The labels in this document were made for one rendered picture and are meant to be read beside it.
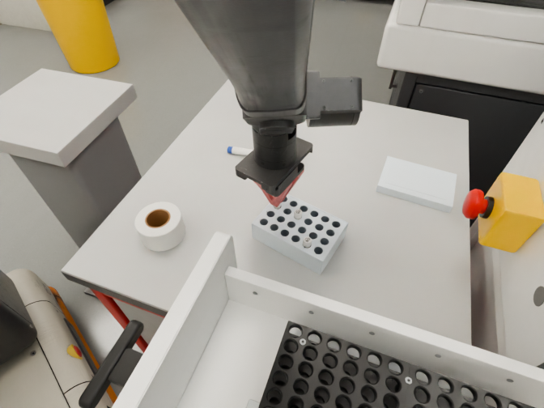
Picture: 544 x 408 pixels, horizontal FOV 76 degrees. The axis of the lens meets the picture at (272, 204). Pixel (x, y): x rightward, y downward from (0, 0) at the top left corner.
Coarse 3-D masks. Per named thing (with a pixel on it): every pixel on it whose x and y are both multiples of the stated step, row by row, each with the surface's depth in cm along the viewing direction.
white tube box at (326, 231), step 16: (272, 208) 55; (288, 208) 55; (304, 208) 56; (256, 224) 53; (272, 224) 53; (288, 224) 54; (304, 224) 53; (320, 224) 53; (336, 224) 54; (272, 240) 53; (288, 240) 51; (320, 240) 51; (336, 240) 51; (288, 256) 53; (304, 256) 50; (320, 256) 49; (320, 272) 51
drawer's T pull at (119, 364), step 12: (132, 324) 31; (120, 336) 30; (132, 336) 30; (120, 348) 30; (108, 360) 29; (120, 360) 29; (132, 360) 29; (96, 372) 28; (108, 372) 28; (120, 372) 28; (132, 372) 28; (96, 384) 28; (108, 384) 29; (120, 384) 28; (84, 396) 27; (96, 396) 27
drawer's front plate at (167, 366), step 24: (216, 240) 35; (216, 264) 33; (192, 288) 31; (216, 288) 35; (168, 312) 30; (192, 312) 31; (216, 312) 38; (168, 336) 29; (192, 336) 32; (144, 360) 27; (168, 360) 29; (192, 360) 34; (144, 384) 26; (168, 384) 30
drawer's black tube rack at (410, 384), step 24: (288, 360) 33; (312, 360) 30; (336, 360) 30; (360, 360) 30; (384, 360) 30; (312, 384) 29; (336, 384) 29; (360, 384) 29; (384, 384) 29; (408, 384) 29; (432, 384) 29; (456, 384) 29
